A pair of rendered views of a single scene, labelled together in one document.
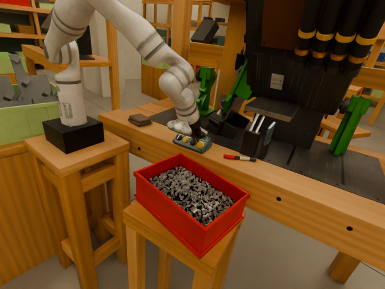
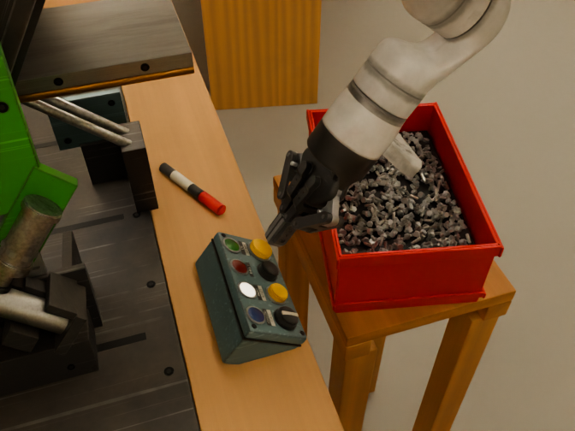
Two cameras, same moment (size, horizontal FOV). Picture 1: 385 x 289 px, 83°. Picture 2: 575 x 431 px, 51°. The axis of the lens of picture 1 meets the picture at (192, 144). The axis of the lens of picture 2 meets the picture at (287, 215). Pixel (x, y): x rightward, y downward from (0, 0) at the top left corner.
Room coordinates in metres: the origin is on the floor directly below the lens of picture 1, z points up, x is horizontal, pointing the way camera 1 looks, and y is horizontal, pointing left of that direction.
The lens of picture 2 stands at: (1.13, 0.33, 1.49)
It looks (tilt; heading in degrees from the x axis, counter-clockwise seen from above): 46 degrees down; 224
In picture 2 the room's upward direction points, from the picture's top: straight up
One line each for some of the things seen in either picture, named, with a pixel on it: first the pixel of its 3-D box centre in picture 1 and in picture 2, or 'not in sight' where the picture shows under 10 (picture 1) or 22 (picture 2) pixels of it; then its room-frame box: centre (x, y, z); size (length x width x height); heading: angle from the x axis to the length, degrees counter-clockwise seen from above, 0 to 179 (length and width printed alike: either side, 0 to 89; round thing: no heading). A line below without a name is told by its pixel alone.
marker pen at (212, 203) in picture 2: (239, 157); (191, 187); (0.77, -0.20, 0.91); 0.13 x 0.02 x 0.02; 90
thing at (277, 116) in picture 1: (278, 103); (14, 56); (0.90, -0.33, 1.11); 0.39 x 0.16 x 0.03; 152
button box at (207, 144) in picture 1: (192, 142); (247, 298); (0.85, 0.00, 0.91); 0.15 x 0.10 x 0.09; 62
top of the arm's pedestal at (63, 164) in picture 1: (79, 144); not in sight; (0.85, 0.51, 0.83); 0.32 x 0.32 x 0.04; 56
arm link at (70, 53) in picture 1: (65, 62); not in sight; (0.86, 0.52, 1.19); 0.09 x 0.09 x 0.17; 46
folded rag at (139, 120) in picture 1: (139, 119); not in sight; (1.03, 0.28, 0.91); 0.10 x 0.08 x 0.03; 49
